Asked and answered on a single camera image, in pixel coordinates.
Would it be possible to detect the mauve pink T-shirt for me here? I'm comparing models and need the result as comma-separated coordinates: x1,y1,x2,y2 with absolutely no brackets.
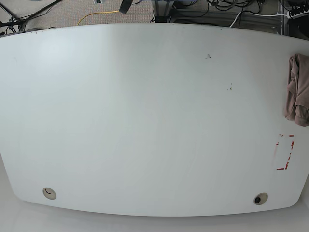
284,54,309,127

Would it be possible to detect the red tape rectangle marking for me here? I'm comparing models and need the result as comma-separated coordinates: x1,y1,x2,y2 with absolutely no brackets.
274,134,295,171

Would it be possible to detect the black tripod stand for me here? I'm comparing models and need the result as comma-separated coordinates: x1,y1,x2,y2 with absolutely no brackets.
0,0,62,37

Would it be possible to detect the white power strip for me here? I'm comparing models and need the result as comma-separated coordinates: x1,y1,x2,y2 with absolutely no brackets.
287,5,309,19

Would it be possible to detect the aluminium frame base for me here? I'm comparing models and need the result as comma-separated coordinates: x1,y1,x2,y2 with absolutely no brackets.
151,0,206,24

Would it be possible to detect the yellow cable on floor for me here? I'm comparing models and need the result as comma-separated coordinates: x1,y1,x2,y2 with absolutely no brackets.
77,11,120,26

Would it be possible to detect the left table cable grommet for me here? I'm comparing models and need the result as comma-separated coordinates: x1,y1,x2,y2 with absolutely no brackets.
42,188,56,200

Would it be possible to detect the table cable grommet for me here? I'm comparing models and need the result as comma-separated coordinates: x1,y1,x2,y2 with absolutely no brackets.
253,193,268,205
42,188,56,200

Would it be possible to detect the right table cable grommet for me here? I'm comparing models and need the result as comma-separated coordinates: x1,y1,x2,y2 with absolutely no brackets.
253,193,268,205

